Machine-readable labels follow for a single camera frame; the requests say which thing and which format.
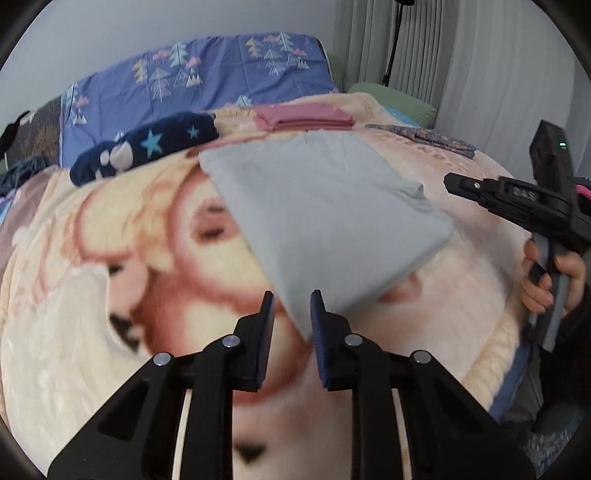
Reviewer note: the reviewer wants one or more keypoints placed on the grey t-shirt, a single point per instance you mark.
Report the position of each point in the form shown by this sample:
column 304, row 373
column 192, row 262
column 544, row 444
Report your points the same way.
column 323, row 207

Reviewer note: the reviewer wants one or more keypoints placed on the black floor lamp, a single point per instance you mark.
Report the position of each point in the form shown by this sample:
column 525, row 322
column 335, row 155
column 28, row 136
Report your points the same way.
column 396, row 46

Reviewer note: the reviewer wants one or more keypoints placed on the peach printed blanket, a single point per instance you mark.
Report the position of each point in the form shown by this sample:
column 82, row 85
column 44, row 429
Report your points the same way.
column 115, row 277

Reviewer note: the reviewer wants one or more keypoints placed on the purple tree-print bed sheet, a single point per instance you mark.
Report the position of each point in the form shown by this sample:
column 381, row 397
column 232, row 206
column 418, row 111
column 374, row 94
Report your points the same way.
column 194, row 74

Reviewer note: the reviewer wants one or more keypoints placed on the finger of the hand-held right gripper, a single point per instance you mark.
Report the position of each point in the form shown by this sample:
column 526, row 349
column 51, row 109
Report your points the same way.
column 503, row 196

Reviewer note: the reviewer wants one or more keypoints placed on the folded pink cloth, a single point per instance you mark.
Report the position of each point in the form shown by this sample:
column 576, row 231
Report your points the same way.
column 300, row 117

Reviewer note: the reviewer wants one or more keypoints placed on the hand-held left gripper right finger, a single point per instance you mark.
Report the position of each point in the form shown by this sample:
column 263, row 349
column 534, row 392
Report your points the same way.
column 318, row 344

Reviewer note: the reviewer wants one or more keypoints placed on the navy star-print garment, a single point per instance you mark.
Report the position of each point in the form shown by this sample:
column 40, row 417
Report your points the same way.
column 157, row 141

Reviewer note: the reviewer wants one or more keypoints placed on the green pillow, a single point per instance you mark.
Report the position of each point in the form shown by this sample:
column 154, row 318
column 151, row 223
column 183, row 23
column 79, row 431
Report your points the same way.
column 397, row 99

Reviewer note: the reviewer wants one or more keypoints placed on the folded floral cloth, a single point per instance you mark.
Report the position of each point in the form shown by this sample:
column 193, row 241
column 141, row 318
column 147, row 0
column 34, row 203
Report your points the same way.
column 429, row 137

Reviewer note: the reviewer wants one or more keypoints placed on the teal knitted cloth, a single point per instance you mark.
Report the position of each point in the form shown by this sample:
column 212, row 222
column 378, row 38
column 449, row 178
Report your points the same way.
column 21, row 173

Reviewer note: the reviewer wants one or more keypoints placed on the person's right hand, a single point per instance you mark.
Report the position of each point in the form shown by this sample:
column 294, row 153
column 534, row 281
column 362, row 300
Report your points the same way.
column 538, row 299

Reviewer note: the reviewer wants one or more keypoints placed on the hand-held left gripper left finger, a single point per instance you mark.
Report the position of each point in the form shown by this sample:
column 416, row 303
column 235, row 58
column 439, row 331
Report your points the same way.
column 265, row 344

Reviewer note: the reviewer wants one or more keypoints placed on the grey curtain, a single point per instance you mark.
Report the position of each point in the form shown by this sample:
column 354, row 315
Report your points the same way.
column 461, row 55

